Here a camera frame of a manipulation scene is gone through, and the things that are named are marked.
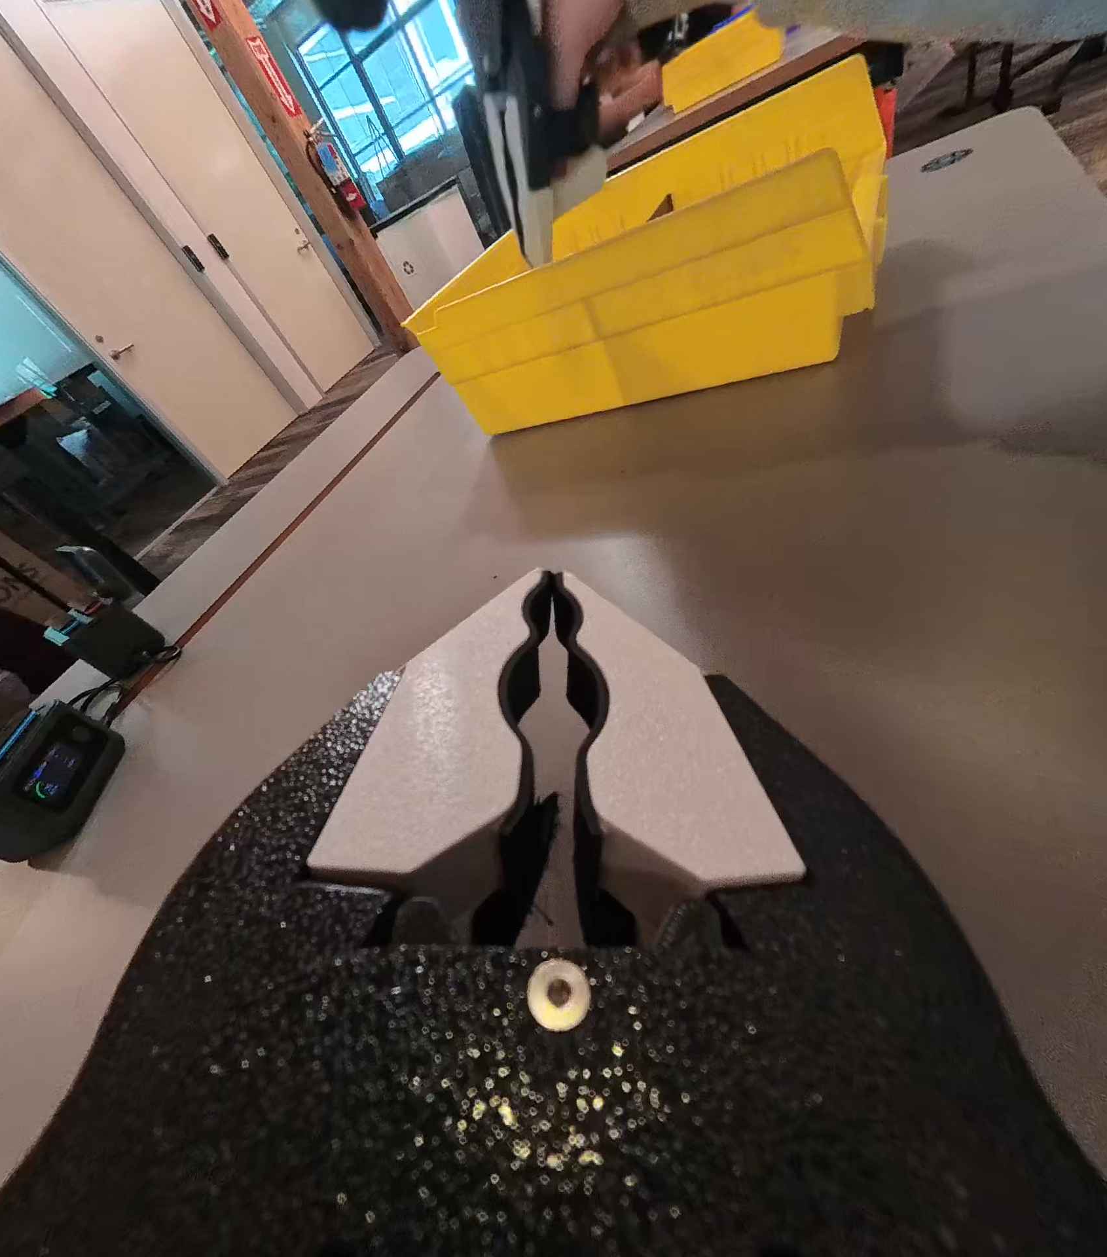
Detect white door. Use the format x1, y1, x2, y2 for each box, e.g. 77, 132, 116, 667
0, 0, 309, 483
0, 0, 383, 409

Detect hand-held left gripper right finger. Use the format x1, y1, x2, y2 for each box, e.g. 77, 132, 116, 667
557, 570, 808, 950

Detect white recycling bin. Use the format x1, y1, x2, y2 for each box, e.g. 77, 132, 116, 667
372, 186, 498, 314

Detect wooden post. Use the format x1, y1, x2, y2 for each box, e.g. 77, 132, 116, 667
190, 0, 418, 355

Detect black power station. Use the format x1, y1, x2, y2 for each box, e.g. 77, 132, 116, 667
0, 699, 128, 864

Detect wooden work table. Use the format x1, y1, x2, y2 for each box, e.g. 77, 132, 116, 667
603, 29, 869, 178

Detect black cable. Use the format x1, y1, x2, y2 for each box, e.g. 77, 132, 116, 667
71, 643, 184, 714

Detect yellow plastic bin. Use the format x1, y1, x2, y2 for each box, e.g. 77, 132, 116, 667
552, 54, 892, 318
661, 4, 787, 114
404, 147, 879, 436

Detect person's right forearm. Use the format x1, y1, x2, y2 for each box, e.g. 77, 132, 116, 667
760, 0, 1107, 46

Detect person's right hand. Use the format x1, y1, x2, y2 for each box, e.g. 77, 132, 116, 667
557, 0, 630, 92

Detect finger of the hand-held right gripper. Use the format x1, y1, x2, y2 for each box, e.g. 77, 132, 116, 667
491, 91, 557, 267
554, 147, 612, 218

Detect dark charger dock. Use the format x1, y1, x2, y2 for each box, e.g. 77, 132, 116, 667
41, 545, 169, 681

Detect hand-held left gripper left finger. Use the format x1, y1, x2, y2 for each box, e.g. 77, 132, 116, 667
307, 568, 562, 950

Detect red fire extinguisher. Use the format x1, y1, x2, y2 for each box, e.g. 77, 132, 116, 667
307, 115, 367, 215

